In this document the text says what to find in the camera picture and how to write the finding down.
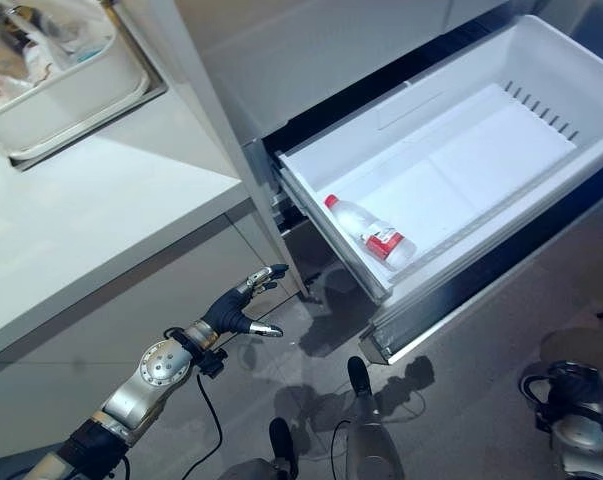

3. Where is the white refrigerator drawer bin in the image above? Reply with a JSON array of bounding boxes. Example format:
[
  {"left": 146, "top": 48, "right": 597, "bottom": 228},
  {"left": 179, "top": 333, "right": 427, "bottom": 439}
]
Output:
[{"left": 275, "top": 13, "right": 603, "bottom": 301}]

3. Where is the silver robot left leg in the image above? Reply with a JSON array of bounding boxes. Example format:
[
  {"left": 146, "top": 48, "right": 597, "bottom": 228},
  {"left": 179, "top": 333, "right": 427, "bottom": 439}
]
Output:
[{"left": 223, "top": 417, "right": 302, "bottom": 480}]

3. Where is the stainless steel sink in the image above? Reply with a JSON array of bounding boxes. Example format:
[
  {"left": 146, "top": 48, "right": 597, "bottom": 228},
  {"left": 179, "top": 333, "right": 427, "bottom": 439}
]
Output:
[{"left": 0, "top": 0, "right": 170, "bottom": 174}]

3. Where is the silver refrigerator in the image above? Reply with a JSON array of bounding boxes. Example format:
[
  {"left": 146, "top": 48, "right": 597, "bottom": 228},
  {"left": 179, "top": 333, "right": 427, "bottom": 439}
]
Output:
[{"left": 173, "top": 0, "right": 603, "bottom": 365}]

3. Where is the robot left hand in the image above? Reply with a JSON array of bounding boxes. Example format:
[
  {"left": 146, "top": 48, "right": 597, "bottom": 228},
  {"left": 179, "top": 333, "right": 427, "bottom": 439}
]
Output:
[{"left": 201, "top": 263, "right": 289, "bottom": 339}]

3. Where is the white kitchen counter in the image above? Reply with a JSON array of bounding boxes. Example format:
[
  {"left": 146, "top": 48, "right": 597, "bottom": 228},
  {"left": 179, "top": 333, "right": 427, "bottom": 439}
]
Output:
[{"left": 0, "top": 84, "right": 255, "bottom": 386}]

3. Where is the clear water bottle red label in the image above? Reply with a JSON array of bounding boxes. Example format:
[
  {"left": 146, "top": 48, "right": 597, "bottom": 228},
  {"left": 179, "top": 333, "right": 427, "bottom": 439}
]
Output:
[{"left": 323, "top": 193, "right": 418, "bottom": 272}]

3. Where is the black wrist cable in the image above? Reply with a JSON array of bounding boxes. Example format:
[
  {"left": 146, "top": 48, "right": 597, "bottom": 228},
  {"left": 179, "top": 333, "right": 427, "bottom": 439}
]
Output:
[{"left": 195, "top": 372, "right": 223, "bottom": 480}]

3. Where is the white plastic basin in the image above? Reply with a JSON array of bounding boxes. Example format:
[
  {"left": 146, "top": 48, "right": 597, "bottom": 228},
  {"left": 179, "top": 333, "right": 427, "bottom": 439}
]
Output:
[{"left": 0, "top": 4, "right": 150, "bottom": 161}]

